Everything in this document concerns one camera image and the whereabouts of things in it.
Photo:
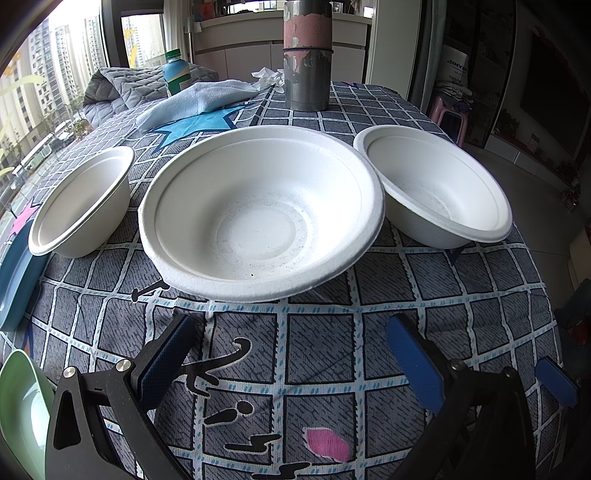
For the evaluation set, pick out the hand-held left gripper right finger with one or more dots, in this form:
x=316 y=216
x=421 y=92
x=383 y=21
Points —
x=413 y=360

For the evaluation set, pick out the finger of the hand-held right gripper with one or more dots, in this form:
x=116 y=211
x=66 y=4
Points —
x=556 y=381

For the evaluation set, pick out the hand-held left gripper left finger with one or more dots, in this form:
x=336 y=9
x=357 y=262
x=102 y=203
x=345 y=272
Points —
x=166 y=355

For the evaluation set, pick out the small white paper bowl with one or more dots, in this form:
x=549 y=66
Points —
x=78 y=207
x=429 y=184

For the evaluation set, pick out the checked printed tablecloth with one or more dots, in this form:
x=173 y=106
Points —
x=323 y=350

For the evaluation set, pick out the green bowl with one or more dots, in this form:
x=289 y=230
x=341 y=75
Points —
x=23 y=406

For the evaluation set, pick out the large white foam bowl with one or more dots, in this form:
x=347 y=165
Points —
x=258 y=221

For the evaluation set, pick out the blue plate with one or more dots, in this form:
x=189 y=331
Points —
x=16 y=281

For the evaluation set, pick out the pink plastic stool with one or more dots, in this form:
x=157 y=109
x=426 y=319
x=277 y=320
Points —
x=443 y=108

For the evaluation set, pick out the light blue towel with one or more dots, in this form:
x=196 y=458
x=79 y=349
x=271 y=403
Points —
x=198 y=99

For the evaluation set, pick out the grey quilted blanket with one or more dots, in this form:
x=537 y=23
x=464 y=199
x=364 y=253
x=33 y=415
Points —
x=111 y=92

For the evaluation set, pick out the blue bottle with green cap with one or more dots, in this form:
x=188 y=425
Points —
x=176 y=76

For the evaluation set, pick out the white crumpled tissue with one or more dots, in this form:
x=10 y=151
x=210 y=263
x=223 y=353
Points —
x=270 y=78

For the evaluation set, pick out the white printed bag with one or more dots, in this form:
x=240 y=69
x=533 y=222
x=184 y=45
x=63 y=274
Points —
x=455 y=64

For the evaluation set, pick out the worn metal tumbler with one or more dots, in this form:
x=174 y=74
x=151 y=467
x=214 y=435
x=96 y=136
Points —
x=307 y=69

